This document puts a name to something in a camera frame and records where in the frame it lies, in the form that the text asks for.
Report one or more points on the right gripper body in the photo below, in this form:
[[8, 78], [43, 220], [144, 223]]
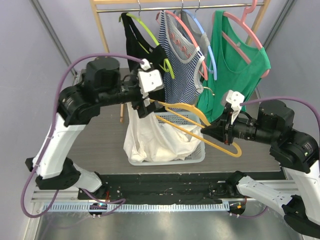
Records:
[[227, 131]]

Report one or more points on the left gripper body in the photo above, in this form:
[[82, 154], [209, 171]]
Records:
[[128, 92]]

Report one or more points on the yellow plastic hanger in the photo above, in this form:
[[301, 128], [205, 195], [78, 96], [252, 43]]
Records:
[[194, 110]]

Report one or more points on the lime green hanger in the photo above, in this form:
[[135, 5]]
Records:
[[167, 66]]

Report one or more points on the black tank top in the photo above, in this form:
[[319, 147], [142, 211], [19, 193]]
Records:
[[138, 47]]

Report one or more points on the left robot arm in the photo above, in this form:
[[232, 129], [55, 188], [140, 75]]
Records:
[[101, 86]]

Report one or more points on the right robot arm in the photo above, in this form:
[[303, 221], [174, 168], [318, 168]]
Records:
[[296, 152]]

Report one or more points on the blue white striped tank top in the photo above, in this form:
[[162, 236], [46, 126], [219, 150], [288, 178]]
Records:
[[185, 59]]

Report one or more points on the blue plastic hanger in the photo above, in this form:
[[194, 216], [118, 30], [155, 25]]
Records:
[[212, 67]]

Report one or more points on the pink hanger under striped top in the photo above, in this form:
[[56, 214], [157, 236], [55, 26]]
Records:
[[204, 72]]

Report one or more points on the green tank top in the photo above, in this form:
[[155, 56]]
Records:
[[209, 101]]

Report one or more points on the pink hanger under green top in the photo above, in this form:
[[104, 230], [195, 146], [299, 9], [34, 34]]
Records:
[[242, 35]]

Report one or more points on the grey tank top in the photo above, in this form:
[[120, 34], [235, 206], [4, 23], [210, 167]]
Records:
[[199, 35]]

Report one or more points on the white plastic laundry basket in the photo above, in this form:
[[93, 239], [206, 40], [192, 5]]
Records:
[[190, 155]]

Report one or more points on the wooden clothes rack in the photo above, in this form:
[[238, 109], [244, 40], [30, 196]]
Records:
[[248, 8]]

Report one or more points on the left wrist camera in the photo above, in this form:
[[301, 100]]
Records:
[[150, 79]]

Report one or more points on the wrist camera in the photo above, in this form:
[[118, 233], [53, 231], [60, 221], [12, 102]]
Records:
[[150, 79], [235, 99]]

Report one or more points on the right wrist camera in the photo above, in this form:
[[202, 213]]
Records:
[[235, 99]]

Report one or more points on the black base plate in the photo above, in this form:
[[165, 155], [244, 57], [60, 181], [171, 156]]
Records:
[[166, 188]]

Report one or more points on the white slotted cable duct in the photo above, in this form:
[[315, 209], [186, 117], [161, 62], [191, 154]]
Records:
[[137, 208]]

